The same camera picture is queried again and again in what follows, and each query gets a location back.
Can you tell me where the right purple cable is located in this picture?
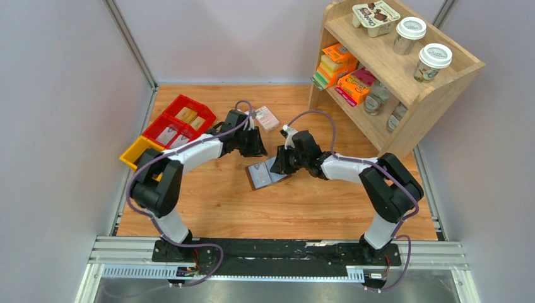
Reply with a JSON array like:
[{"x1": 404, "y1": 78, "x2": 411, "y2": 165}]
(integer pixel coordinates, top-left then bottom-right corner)
[{"x1": 286, "y1": 110, "x2": 420, "y2": 293}]

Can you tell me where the far red plastic bin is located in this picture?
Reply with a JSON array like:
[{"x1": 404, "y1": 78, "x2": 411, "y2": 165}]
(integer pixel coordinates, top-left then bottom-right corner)
[{"x1": 163, "y1": 95, "x2": 216, "y2": 136}]

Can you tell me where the original silver card in bin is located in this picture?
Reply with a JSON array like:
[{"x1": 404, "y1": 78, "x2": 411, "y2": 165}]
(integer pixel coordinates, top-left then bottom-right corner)
[{"x1": 156, "y1": 126, "x2": 179, "y2": 146}]

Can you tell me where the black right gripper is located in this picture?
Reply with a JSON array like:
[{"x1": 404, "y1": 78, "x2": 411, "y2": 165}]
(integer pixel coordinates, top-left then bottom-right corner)
[{"x1": 270, "y1": 145, "x2": 308, "y2": 175}]

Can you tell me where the playing card box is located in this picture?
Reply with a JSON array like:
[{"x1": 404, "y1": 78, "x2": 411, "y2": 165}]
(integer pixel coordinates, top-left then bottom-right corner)
[{"x1": 255, "y1": 106, "x2": 279, "y2": 133}]

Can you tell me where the glass jar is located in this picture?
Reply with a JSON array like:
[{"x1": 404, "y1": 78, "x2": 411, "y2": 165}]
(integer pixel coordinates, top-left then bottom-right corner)
[
  {"x1": 386, "y1": 102, "x2": 408, "y2": 133},
  {"x1": 364, "y1": 80, "x2": 391, "y2": 116}
]

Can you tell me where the far paper coffee cup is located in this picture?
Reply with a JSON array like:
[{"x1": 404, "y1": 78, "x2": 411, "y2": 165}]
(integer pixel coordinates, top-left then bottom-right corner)
[{"x1": 392, "y1": 16, "x2": 427, "y2": 56}]

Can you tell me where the orange snack box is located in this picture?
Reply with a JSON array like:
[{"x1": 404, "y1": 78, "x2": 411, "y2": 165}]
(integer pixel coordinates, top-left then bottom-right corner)
[{"x1": 335, "y1": 68, "x2": 376, "y2": 107}]

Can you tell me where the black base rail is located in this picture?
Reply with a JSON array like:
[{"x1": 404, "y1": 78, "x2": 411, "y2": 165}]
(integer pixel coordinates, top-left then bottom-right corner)
[{"x1": 151, "y1": 238, "x2": 401, "y2": 278}]

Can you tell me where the wooden shelf unit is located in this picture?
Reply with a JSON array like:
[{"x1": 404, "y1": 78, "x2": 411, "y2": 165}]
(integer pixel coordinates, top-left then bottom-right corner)
[{"x1": 309, "y1": 1, "x2": 485, "y2": 159}]

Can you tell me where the yellow plastic bin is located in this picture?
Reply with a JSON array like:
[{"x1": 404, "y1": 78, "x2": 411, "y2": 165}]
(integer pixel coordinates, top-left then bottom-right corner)
[{"x1": 119, "y1": 136, "x2": 165, "y2": 171}]

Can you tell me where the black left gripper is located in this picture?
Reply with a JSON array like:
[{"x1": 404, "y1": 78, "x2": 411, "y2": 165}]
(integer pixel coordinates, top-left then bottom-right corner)
[{"x1": 235, "y1": 127, "x2": 269, "y2": 158}]

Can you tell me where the silver VIP card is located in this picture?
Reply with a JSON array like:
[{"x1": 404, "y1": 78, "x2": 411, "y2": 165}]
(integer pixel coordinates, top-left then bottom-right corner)
[
  {"x1": 249, "y1": 162, "x2": 271, "y2": 189},
  {"x1": 169, "y1": 134, "x2": 190, "y2": 150}
]

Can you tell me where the chocolate pudding pack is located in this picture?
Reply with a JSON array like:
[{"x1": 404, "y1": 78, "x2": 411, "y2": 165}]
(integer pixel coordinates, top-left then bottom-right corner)
[{"x1": 352, "y1": 1, "x2": 401, "y2": 38}]

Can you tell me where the near paper coffee cup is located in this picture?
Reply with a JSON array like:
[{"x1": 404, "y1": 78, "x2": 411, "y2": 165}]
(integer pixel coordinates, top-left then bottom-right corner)
[{"x1": 413, "y1": 43, "x2": 453, "y2": 83}]

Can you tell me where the near red plastic bin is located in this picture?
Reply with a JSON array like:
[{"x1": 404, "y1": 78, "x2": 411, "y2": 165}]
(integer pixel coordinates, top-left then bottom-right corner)
[{"x1": 142, "y1": 114, "x2": 199, "y2": 150}]

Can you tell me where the brown leather card holder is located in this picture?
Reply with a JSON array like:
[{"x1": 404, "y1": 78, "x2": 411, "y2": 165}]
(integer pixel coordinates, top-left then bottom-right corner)
[{"x1": 245, "y1": 157, "x2": 290, "y2": 191}]

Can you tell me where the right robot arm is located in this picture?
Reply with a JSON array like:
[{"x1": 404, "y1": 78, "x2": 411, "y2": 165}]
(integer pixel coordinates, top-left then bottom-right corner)
[{"x1": 270, "y1": 126, "x2": 424, "y2": 264}]

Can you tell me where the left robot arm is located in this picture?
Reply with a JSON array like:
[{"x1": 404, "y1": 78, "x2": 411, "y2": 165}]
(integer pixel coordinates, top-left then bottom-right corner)
[{"x1": 127, "y1": 109, "x2": 267, "y2": 262}]

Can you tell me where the left glass jar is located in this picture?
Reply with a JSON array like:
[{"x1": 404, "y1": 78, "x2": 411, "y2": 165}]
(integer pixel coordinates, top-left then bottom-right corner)
[{"x1": 364, "y1": 80, "x2": 391, "y2": 116}]

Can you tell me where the red plastic bin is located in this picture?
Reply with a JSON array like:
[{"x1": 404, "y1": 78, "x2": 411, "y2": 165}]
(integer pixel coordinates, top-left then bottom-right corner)
[
  {"x1": 142, "y1": 114, "x2": 199, "y2": 150},
  {"x1": 163, "y1": 95, "x2": 216, "y2": 136}
]

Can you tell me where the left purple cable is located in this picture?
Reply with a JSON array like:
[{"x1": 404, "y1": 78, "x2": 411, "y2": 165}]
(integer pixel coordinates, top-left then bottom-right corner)
[{"x1": 126, "y1": 99, "x2": 256, "y2": 289}]

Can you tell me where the stacked sponge pack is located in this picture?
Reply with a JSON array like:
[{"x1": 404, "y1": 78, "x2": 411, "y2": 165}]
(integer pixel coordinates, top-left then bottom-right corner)
[{"x1": 311, "y1": 43, "x2": 358, "y2": 91}]

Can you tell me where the paper coffee cup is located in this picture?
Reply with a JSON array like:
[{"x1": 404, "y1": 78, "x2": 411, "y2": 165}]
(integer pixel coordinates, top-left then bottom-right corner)
[
  {"x1": 392, "y1": 16, "x2": 427, "y2": 56},
  {"x1": 413, "y1": 43, "x2": 453, "y2": 83}
]

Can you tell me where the purple cable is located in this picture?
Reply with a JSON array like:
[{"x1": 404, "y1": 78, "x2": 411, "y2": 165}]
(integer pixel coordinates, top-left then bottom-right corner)
[
  {"x1": 286, "y1": 110, "x2": 420, "y2": 293},
  {"x1": 126, "y1": 99, "x2": 256, "y2": 289}
]

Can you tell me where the right glass jar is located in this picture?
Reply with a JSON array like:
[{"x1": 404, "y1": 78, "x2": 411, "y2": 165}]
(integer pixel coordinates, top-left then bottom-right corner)
[{"x1": 386, "y1": 102, "x2": 408, "y2": 133}]

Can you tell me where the gold card in bin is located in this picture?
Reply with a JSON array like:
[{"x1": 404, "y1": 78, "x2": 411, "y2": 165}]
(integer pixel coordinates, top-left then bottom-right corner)
[{"x1": 175, "y1": 107, "x2": 205, "y2": 130}]

